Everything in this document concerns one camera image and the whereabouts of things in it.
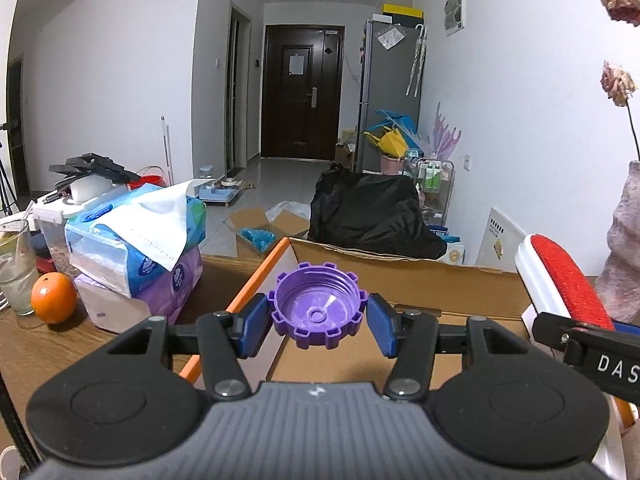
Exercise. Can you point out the rolling cart with bottles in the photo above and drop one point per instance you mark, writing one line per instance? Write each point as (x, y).
(434, 180)

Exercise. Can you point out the purple feather decoration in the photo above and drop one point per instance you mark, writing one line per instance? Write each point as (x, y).
(445, 135)

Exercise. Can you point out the blue pet feeder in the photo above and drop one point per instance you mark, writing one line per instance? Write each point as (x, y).
(217, 192)

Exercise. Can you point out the open cardboard floor box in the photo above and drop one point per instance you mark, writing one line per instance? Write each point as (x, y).
(255, 232)

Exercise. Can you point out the red and white lint brush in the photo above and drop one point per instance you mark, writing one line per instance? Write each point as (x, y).
(560, 275)

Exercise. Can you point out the white leaning board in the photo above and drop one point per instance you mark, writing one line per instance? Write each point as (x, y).
(500, 240)

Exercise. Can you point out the blue and yellow bags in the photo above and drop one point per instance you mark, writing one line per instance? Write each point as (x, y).
(392, 135)

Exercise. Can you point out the clear plastic bag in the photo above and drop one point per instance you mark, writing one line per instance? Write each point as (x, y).
(391, 37)

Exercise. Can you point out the drinking glass with straw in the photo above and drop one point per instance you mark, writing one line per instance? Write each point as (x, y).
(15, 280)

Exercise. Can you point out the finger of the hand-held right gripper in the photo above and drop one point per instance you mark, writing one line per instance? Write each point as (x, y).
(555, 329)

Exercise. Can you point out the blue tissue pack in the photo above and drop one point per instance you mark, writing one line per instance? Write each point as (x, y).
(115, 240)

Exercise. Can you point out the side door frame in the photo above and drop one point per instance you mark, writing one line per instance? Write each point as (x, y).
(239, 90)

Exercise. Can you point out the red bucket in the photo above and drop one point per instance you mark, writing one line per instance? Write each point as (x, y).
(150, 180)

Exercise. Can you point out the black bag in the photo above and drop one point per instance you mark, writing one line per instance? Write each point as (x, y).
(370, 215)

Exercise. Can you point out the black plastic device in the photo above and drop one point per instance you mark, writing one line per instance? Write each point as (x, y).
(100, 165)

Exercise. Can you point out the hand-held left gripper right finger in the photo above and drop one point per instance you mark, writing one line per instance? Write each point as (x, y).
(382, 325)

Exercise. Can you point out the white mop pole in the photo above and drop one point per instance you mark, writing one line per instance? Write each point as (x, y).
(166, 150)

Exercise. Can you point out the purple tissue pack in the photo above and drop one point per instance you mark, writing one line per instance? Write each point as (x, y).
(170, 290)

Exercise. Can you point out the clear food container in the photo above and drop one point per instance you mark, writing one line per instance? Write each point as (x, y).
(52, 240)

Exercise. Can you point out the pink textured vase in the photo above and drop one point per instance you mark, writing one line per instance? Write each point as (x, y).
(625, 240)

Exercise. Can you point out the orange fruit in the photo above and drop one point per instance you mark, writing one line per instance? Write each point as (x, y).
(54, 297)

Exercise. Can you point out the purple toothed bottle cap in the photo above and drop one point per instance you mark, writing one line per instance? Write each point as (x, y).
(315, 305)

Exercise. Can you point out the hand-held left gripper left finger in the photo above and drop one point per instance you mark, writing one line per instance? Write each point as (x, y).
(252, 325)

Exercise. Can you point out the grey refrigerator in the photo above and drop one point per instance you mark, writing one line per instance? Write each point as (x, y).
(385, 90)

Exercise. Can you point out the dark brown entrance door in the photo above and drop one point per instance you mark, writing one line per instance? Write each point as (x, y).
(302, 95)

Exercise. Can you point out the yellow and black box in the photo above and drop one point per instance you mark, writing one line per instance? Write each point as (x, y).
(402, 12)

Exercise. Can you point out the pink bucket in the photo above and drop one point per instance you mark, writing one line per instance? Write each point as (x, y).
(391, 164)

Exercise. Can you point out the orange cardboard box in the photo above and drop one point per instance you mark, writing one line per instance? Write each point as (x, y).
(400, 280)

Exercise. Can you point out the hanging folded umbrellas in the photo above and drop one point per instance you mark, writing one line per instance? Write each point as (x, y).
(417, 60)

